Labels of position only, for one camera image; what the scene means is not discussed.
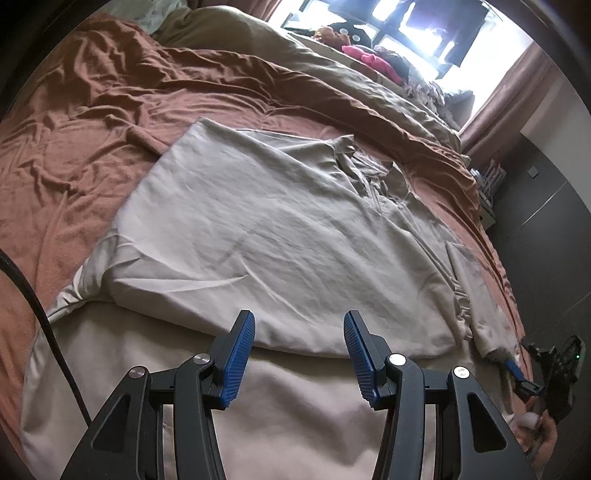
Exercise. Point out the beige duvet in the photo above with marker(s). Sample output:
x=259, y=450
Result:
x=295, y=69

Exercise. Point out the patterned cloth pile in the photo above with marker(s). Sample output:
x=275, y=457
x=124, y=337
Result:
x=429, y=94

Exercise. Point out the brown fleece blanket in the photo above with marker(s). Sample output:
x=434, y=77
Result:
x=92, y=138

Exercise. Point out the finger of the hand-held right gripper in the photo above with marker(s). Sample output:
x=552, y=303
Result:
x=526, y=385

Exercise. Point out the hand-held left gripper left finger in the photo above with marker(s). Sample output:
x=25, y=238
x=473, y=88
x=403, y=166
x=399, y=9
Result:
x=238, y=350

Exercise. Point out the black plush toy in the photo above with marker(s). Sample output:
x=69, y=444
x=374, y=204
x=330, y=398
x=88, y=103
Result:
x=353, y=34

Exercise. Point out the brown curtain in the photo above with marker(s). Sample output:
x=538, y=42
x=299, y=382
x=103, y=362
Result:
x=503, y=101
x=272, y=8

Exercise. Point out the large beige garment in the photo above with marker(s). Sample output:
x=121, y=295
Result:
x=258, y=240

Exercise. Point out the pink plush toy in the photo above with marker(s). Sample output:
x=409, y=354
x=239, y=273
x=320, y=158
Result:
x=369, y=62

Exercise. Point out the brown plush toy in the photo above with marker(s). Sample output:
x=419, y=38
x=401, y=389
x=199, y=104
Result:
x=328, y=34

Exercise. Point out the grey wall switch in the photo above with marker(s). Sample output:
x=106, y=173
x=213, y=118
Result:
x=533, y=171

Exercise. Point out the white bedside rack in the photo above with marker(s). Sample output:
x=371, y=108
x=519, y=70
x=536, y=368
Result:
x=488, y=191

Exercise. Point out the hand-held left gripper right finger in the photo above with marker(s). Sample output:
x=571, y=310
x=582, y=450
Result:
x=362, y=355

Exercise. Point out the dark hanging clothes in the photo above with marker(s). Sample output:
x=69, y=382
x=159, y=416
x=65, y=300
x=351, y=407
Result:
x=443, y=27

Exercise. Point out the person's right hand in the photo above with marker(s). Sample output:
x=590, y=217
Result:
x=538, y=434

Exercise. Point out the pale pillow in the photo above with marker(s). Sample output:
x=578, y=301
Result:
x=138, y=14

